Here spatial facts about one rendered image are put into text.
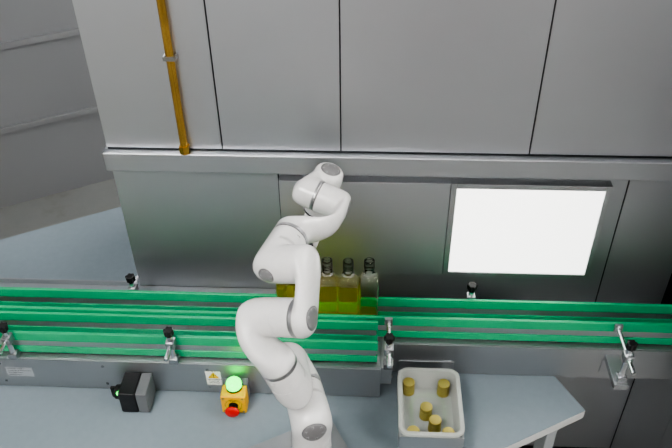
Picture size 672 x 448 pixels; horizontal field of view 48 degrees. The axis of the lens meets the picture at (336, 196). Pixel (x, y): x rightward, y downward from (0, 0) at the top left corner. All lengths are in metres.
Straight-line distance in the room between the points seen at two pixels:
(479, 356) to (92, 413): 1.12
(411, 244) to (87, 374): 1.01
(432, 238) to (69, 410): 1.15
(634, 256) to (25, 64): 2.99
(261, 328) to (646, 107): 1.11
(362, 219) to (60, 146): 2.52
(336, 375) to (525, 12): 1.09
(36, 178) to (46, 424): 2.28
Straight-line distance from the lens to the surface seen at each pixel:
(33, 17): 4.00
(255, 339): 1.62
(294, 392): 1.69
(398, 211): 2.10
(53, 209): 4.37
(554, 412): 2.29
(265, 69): 1.91
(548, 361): 2.31
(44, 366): 2.36
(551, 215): 2.16
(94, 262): 2.78
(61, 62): 4.11
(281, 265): 1.59
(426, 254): 2.21
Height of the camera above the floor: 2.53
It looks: 38 degrees down
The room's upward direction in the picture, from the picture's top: 1 degrees counter-clockwise
